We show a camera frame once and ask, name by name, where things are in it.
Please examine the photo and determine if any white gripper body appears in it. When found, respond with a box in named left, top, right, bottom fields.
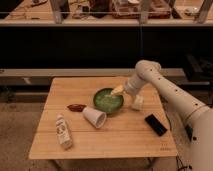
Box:
left=124, top=75, right=144, bottom=96

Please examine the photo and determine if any wooden table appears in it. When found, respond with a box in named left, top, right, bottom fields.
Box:
left=29, top=77, right=177, bottom=159

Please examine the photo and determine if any white paper cup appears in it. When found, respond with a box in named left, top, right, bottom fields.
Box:
left=82, top=107, right=107, bottom=128

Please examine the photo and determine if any white plastic bottle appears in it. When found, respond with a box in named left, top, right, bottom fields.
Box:
left=56, top=115, right=72, bottom=150

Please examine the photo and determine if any long metal shelf bench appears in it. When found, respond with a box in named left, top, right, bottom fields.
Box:
left=0, top=68, right=188, bottom=88

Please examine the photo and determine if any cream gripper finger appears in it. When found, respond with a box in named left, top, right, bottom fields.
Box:
left=111, top=85, right=124, bottom=96

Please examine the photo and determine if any beige sponge block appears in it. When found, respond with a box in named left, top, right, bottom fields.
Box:
left=131, top=95, right=143, bottom=111

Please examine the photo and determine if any black rectangular phone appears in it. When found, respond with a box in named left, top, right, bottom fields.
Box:
left=145, top=114, right=167, bottom=136

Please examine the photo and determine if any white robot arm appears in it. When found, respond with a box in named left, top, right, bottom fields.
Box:
left=112, top=60, right=213, bottom=171

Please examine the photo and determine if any green ceramic bowl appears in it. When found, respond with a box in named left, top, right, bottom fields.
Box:
left=93, top=88, right=124, bottom=114

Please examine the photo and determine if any dark red chili pepper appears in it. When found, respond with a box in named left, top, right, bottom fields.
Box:
left=67, top=104, right=86, bottom=112

